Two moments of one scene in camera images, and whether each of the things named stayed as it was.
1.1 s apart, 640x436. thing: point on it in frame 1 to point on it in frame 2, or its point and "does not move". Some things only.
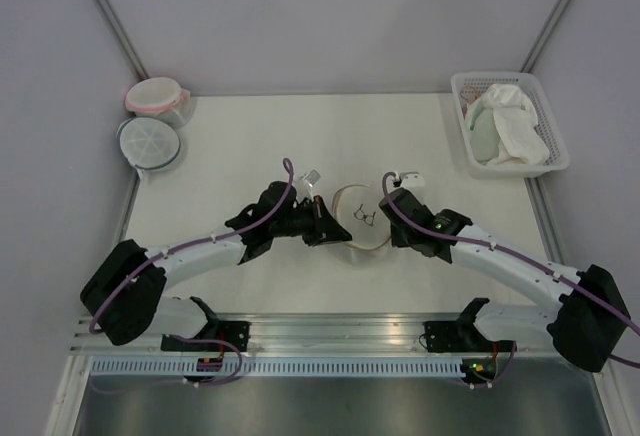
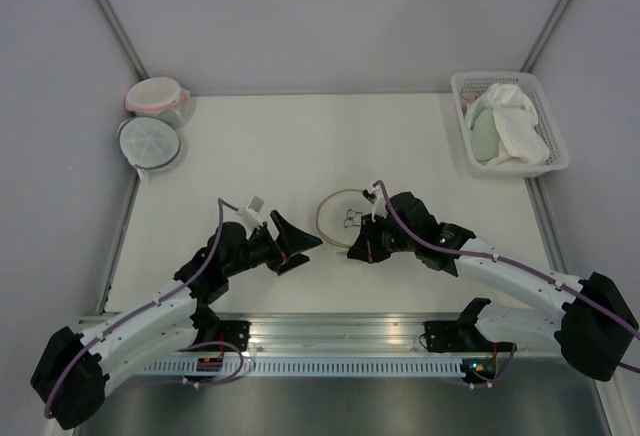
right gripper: (397, 239) to (365, 248)
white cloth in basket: (515, 116) does not move
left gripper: (324, 228) to (290, 240)
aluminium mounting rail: (341, 332) does not move
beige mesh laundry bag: (362, 215) does not move
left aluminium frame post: (114, 21) does not move
